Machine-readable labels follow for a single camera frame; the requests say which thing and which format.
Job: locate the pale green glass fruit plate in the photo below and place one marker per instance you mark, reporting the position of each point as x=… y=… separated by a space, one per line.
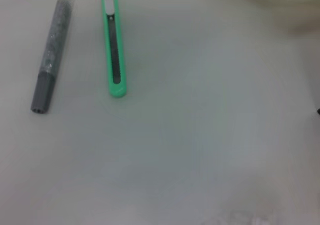
x=295 y=7

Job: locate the green utility knife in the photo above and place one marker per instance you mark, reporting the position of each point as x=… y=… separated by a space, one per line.
x=118 y=87

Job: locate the grey marker pen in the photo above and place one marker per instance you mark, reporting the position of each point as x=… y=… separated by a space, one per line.
x=50 y=60

